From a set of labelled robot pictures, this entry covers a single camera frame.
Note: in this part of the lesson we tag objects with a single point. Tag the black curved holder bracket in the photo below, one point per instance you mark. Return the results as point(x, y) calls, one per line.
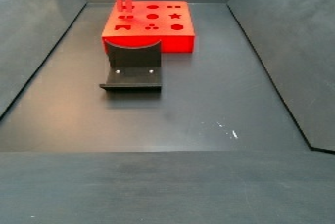
point(134, 67)

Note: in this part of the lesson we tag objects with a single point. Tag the red shape-sorting block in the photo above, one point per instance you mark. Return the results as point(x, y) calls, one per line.
point(155, 21)

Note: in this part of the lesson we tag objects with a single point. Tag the grey bin enclosure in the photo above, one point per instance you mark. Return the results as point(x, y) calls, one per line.
point(230, 146)

